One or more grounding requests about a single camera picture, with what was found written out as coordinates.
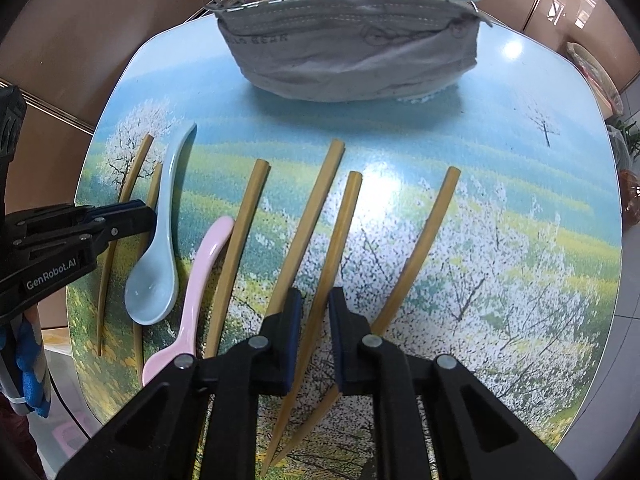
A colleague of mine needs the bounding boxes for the light blue ceramic spoon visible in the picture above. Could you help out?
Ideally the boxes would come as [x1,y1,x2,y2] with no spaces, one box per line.
[124,122,197,326]

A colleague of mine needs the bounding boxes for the amber oil bottle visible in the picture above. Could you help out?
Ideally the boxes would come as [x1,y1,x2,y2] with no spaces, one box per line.
[619,169,640,242]

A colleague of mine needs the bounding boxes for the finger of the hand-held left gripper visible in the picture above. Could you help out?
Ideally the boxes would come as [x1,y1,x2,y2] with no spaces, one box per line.
[92,203,158,262]
[75,199,149,223]

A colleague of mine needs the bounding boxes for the person's left hand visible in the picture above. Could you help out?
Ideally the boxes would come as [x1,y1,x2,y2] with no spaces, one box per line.
[0,305,54,418]

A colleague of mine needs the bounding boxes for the grey face mask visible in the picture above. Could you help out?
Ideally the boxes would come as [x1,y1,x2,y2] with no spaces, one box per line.
[216,0,494,104]

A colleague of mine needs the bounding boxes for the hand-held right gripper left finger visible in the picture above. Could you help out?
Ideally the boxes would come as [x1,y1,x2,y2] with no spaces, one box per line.
[55,287,304,480]

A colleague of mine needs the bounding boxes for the pink ceramic spoon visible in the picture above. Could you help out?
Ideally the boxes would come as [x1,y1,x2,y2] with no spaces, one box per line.
[141,216,236,387]

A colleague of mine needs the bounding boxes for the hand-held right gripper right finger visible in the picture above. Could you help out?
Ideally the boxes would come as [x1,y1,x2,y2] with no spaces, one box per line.
[328,287,578,480]

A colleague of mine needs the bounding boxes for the dark red clothing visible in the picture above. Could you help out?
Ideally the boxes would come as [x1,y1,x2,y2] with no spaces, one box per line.
[0,394,38,466]

